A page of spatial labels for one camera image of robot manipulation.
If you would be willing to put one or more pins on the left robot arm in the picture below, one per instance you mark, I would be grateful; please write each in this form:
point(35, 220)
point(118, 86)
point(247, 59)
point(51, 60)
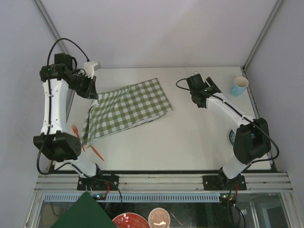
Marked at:
point(54, 140)

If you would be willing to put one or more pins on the orange plastic fork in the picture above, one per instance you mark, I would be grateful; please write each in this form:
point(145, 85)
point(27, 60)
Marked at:
point(75, 130)

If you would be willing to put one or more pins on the orange plastic spoon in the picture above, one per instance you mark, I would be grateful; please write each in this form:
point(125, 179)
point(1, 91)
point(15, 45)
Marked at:
point(97, 153)

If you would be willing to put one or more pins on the red plate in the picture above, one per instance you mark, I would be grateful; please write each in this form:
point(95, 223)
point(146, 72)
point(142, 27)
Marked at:
point(130, 220)

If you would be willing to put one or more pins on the blue patterned plate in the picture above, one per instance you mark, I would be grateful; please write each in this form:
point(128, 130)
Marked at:
point(231, 137)

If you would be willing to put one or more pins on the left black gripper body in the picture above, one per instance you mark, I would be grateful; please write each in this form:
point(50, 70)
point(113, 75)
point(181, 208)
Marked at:
point(82, 84)

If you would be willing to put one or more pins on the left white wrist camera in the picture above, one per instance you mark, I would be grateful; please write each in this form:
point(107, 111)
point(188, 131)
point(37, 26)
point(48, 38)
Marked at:
point(91, 67)

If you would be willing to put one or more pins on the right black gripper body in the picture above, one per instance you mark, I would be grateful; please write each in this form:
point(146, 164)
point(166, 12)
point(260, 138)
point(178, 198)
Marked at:
point(210, 82)

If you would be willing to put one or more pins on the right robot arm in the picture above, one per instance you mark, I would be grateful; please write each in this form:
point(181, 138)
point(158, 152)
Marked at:
point(252, 139)

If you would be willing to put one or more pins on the perforated grey cable tray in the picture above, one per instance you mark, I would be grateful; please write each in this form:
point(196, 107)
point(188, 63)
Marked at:
point(138, 197)

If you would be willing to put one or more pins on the green white checkered cloth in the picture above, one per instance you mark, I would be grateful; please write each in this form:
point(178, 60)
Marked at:
point(124, 108)

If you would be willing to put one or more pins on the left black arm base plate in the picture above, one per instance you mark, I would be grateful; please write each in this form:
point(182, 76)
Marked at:
point(103, 183)

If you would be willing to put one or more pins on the green board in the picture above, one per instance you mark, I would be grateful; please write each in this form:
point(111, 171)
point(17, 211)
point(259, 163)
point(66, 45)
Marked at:
point(84, 213)

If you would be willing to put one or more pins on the light blue mug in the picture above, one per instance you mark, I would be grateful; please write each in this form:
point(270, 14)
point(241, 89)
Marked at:
point(239, 86)

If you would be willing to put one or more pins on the pink bowl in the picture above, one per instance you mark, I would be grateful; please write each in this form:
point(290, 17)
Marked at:
point(159, 218)

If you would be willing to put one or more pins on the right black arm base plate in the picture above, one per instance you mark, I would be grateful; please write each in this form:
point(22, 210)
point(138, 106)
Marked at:
point(218, 182)

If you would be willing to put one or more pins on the aluminium frame rail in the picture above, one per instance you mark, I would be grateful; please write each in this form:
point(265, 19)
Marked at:
point(255, 182)

